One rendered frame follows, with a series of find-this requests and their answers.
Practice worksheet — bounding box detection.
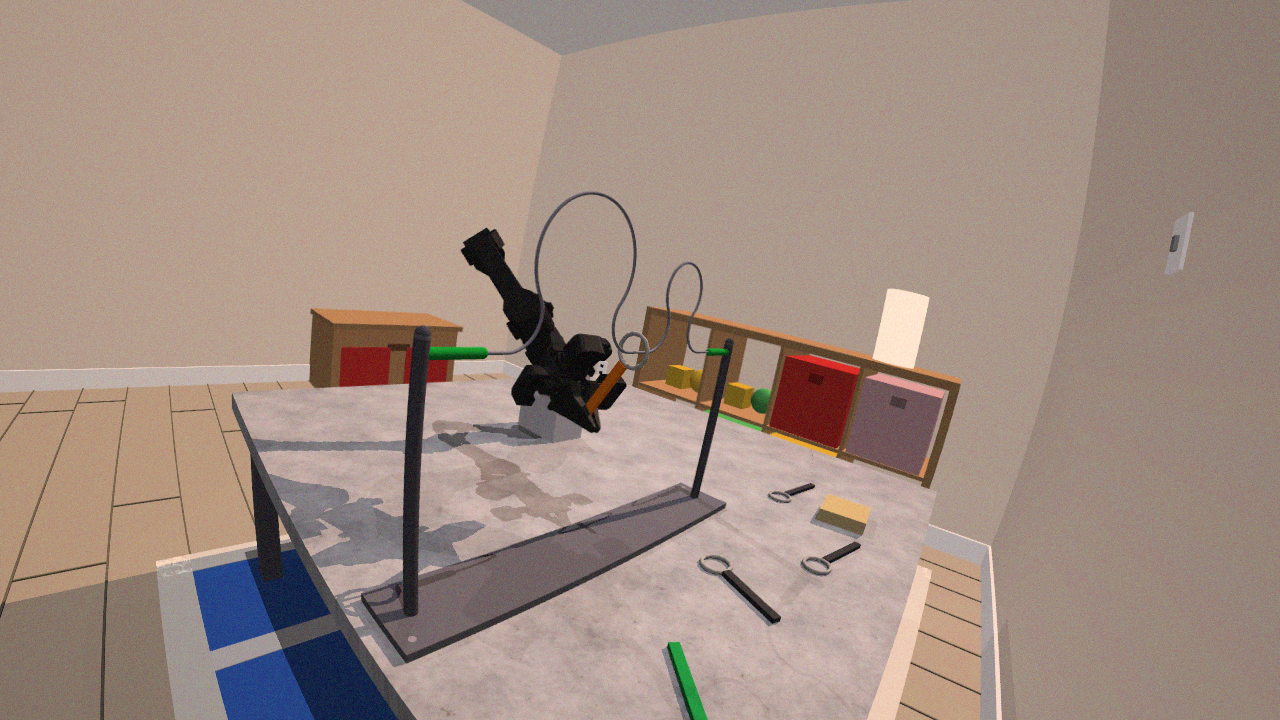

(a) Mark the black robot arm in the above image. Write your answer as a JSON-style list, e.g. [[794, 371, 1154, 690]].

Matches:
[[461, 228, 612, 377]]

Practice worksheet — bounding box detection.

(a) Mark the grey ring with dark handle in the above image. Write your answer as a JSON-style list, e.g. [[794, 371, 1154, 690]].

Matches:
[[769, 483, 815, 502], [700, 553, 781, 623], [803, 542, 861, 574]]

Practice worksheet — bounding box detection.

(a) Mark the green handle with grey loop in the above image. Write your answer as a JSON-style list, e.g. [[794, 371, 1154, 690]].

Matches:
[[667, 642, 708, 720]]

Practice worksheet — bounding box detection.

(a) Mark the orange flat block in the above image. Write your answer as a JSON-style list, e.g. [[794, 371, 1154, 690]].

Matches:
[[817, 495, 870, 536]]

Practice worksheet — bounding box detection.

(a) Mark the orange handle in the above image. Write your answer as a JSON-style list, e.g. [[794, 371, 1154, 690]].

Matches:
[[585, 331, 650, 416]]

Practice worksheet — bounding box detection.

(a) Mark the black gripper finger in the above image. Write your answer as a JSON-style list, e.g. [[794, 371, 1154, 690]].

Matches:
[[581, 382, 602, 433], [547, 380, 596, 433]]

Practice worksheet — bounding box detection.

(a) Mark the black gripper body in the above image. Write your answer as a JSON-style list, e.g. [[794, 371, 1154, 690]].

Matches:
[[511, 343, 627, 410]]

